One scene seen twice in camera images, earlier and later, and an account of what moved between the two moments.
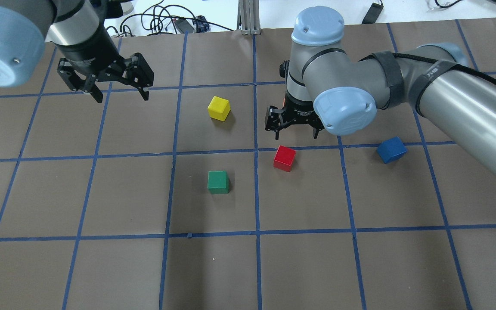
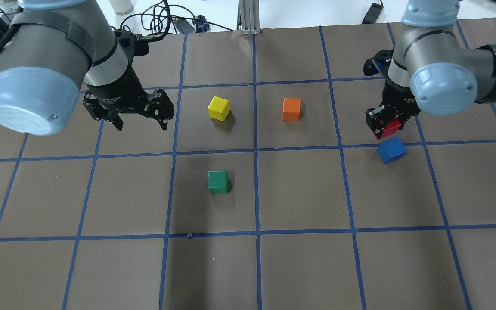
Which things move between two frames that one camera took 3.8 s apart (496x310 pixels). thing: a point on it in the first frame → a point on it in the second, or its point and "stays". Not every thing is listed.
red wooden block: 284,158 → 391,128
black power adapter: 183,26 stays
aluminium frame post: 248,17 stays
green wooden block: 218,182 stays
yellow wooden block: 218,108 stays
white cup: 127,7 stays
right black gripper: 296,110 → 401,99
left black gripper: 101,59 → 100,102
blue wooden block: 391,149 stays
